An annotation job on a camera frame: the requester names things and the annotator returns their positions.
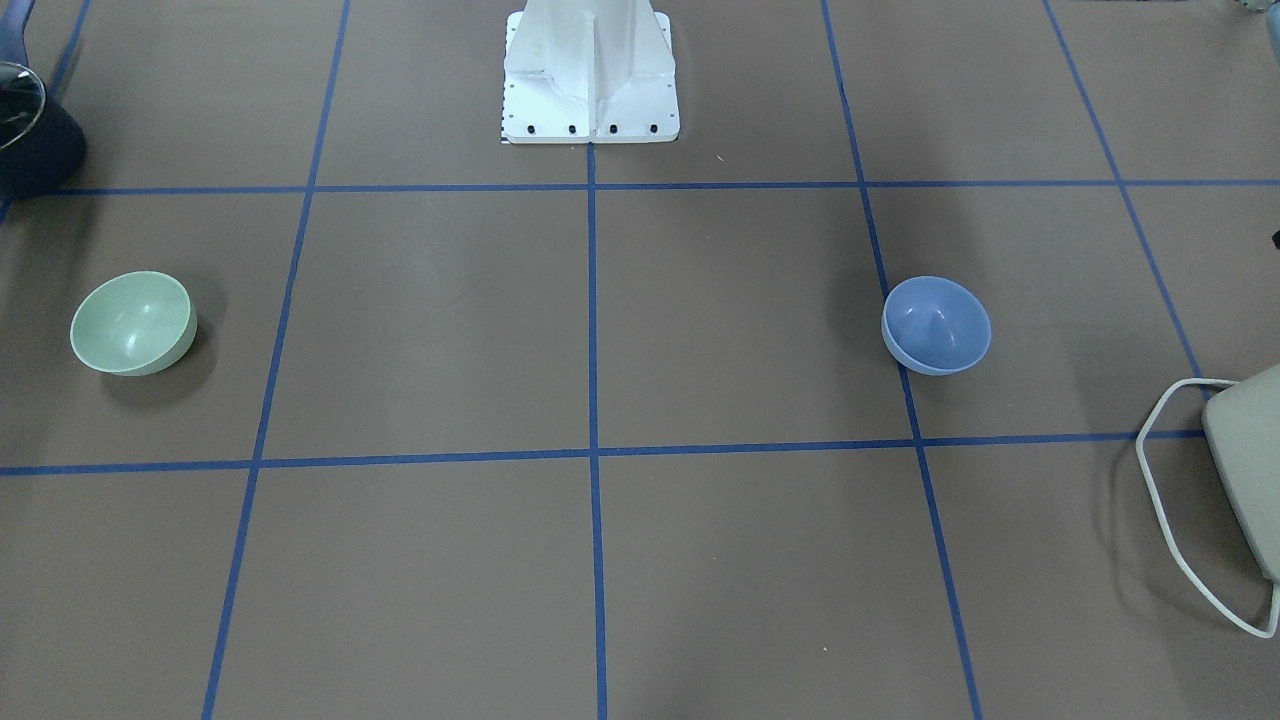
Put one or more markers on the blue bowl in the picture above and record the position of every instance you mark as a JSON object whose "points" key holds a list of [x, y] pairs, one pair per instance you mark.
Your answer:
{"points": [[934, 326]]}

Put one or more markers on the green bowl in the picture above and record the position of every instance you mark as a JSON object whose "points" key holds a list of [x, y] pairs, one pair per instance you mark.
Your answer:
{"points": [[138, 323]]}

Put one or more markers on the cream toaster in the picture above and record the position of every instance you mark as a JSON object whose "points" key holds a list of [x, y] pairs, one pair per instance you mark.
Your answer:
{"points": [[1242, 428]]}

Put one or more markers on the dark blue saucepan with lid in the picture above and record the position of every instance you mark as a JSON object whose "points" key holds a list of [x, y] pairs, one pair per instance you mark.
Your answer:
{"points": [[42, 145]]}

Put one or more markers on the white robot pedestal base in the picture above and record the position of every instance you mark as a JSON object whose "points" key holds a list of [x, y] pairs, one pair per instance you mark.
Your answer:
{"points": [[589, 72]]}

